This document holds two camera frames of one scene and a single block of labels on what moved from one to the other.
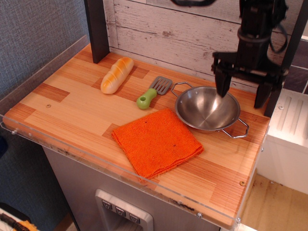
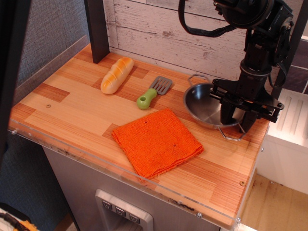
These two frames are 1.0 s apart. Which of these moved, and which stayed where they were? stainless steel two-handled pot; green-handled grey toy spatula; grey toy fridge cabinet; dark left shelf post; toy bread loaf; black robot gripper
Moved: stainless steel two-handled pot; black robot gripper
Stayed: grey toy fridge cabinet; toy bread loaf; green-handled grey toy spatula; dark left shelf post
